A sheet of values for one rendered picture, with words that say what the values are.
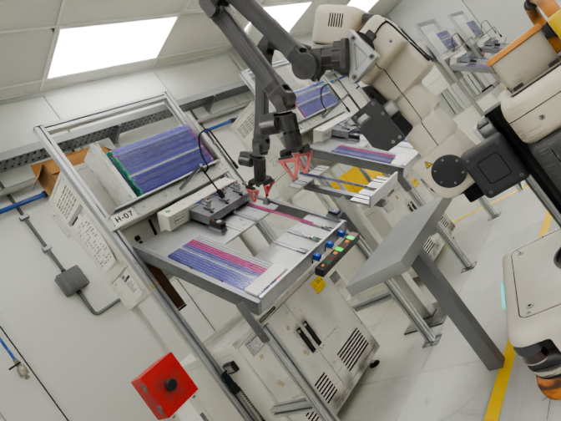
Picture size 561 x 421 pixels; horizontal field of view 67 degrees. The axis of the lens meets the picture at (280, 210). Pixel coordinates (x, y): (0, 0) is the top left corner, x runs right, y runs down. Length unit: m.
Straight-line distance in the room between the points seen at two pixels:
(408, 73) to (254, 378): 1.31
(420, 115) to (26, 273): 2.81
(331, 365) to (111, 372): 1.76
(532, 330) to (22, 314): 2.93
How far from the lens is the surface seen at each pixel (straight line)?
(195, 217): 2.11
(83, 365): 3.33
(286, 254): 1.82
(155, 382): 1.49
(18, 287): 3.39
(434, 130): 1.38
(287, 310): 2.04
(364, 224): 2.32
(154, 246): 1.99
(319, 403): 1.66
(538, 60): 1.37
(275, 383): 1.92
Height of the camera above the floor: 0.92
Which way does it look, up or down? 1 degrees up
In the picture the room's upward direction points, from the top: 37 degrees counter-clockwise
